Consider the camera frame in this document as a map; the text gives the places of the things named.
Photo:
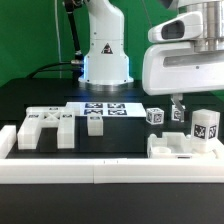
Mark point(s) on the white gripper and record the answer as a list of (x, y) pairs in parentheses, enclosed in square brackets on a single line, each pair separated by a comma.
[(187, 55)]

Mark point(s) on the white chair seat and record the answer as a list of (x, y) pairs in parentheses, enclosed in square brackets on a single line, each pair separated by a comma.
[(177, 145)]

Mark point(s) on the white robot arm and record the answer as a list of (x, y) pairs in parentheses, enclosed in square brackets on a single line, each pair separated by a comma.
[(106, 65)]

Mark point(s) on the white tagged cube far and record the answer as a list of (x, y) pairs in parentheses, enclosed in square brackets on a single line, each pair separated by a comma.
[(176, 114)]

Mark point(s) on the white tagged cube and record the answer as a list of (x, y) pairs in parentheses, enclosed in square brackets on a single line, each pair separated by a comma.
[(176, 114), (154, 116)]

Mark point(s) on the white tagged cube near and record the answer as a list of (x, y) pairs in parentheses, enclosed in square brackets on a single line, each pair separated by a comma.
[(154, 116)]

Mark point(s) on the white marker sheet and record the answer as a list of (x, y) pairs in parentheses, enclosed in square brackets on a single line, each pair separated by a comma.
[(108, 109)]

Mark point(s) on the white U-shaped fence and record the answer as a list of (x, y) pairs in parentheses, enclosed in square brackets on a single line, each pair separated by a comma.
[(97, 171)]

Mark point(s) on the white chair back frame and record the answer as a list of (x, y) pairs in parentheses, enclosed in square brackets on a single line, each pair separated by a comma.
[(37, 118)]

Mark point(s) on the black camera stand pole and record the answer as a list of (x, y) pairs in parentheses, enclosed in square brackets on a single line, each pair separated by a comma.
[(70, 6)]

